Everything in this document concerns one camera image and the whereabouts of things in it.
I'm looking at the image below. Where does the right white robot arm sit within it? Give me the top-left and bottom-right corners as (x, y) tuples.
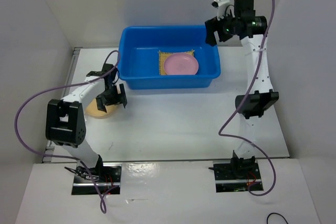
(205, 0), (279, 179)

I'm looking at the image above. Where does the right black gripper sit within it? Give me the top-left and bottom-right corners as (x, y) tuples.
(205, 9), (239, 47)

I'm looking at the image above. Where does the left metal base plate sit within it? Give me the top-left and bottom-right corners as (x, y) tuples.
(67, 163), (122, 196)

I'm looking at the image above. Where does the orange plastic plate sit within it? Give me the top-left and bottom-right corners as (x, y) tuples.
(85, 98), (122, 119)

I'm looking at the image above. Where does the pink plastic plate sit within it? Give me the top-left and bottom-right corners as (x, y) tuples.
(163, 52), (199, 76)

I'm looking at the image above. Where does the black cable on floor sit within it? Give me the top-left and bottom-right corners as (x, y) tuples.
(266, 212), (289, 224)

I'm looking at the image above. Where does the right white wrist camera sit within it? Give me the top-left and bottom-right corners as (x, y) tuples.
(212, 0), (230, 20)

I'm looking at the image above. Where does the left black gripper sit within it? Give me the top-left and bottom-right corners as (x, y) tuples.
(96, 83), (127, 112)

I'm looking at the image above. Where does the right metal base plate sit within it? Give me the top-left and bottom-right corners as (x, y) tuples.
(208, 160), (264, 193)

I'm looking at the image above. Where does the metal base plate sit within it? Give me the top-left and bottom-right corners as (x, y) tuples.
(67, 163), (122, 196)
(208, 160), (264, 193)

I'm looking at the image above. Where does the bamboo woven mat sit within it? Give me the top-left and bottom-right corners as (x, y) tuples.
(158, 49), (195, 76)

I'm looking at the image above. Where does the blue plastic bin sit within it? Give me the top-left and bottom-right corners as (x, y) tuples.
(118, 25), (221, 90)

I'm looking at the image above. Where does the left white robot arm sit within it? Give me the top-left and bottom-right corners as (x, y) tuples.
(46, 63), (127, 182)

